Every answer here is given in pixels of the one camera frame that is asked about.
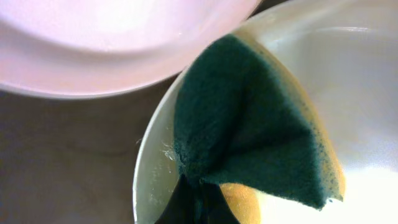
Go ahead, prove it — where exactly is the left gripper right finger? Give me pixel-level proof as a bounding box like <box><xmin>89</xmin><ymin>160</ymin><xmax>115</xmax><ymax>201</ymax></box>
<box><xmin>198</xmin><ymin>184</ymin><xmax>239</xmax><ymax>224</ymax></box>

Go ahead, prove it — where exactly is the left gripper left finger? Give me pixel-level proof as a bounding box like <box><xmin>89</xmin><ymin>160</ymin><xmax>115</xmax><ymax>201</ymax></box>
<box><xmin>155</xmin><ymin>175</ymin><xmax>199</xmax><ymax>224</ymax></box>

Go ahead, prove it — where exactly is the green and yellow sponge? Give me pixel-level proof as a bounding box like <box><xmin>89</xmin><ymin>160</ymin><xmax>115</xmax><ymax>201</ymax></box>
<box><xmin>174</xmin><ymin>34</ymin><xmax>345</xmax><ymax>219</ymax></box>

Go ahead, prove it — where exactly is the cream white plate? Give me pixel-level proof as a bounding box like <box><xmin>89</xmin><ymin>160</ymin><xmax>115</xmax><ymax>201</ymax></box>
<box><xmin>132</xmin><ymin>0</ymin><xmax>398</xmax><ymax>224</ymax></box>

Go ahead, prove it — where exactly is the pinkish white plate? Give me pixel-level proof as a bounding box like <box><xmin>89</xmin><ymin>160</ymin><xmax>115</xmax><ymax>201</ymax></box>
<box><xmin>1</xmin><ymin>0</ymin><xmax>260</xmax><ymax>99</ymax></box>

